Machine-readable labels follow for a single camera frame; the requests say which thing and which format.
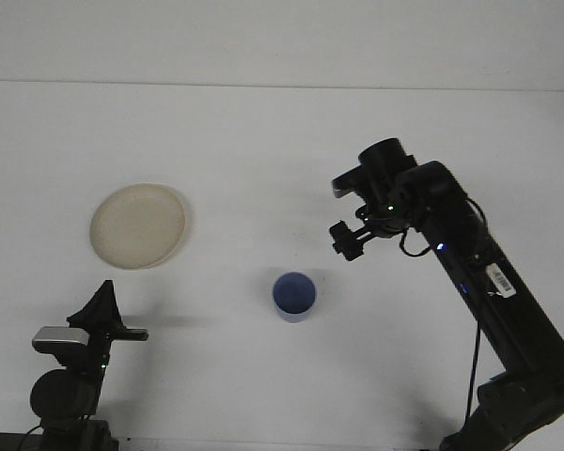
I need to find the pale blue cup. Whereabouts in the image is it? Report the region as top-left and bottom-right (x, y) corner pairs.
(271, 271), (319, 325)

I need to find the dark robot platform edge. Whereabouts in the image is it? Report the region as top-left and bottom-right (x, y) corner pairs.
(0, 429), (43, 451)

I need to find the pale round plate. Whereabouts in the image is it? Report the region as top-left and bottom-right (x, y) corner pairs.
(89, 182), (192, 272)

